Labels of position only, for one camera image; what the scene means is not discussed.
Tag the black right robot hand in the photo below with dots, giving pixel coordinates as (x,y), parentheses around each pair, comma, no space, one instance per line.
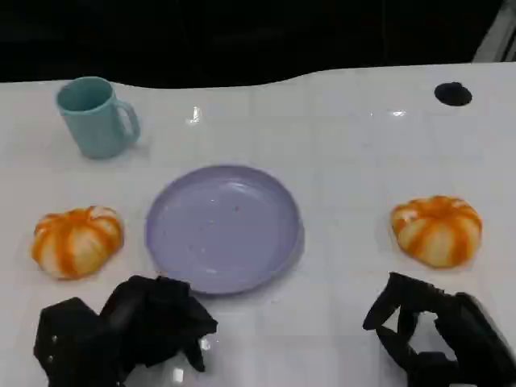
(427,363)

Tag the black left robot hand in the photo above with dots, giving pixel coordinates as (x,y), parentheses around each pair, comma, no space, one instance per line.
(161,318)

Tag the orange and white bread roll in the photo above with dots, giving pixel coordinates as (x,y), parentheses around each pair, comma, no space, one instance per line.
(437,231)
(76,242)

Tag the lilac plate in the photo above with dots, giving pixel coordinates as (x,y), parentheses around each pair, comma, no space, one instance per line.
(223,230)

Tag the pale green mug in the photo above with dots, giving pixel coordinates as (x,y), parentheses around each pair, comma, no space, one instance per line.
(94,121)

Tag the black round table grommet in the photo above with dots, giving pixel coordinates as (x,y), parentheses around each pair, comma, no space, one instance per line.
(452,93)

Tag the black cloth backdrop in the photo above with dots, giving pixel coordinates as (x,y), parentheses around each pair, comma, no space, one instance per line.
(242,36)

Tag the white frame post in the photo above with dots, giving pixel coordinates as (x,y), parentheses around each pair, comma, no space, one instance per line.
(498,36)

